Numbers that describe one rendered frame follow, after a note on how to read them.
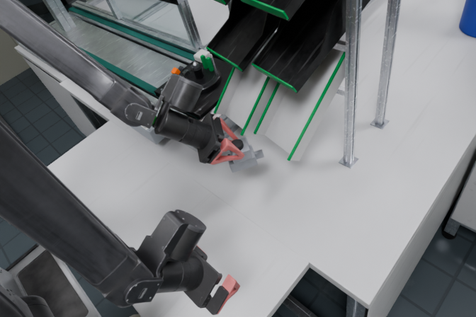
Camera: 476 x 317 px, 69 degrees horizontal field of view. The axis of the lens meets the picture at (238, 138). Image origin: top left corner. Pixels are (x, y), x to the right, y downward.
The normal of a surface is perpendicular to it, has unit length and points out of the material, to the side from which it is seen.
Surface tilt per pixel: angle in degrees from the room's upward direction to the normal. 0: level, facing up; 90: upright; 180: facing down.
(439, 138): 0
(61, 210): 90
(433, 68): 0
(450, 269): 0
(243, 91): 45
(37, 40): 61
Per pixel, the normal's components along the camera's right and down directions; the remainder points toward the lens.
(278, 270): -0.21, -0.66
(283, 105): -0.70, -0.07
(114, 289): 0.70, 0.40
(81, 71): 0.22, 0.18
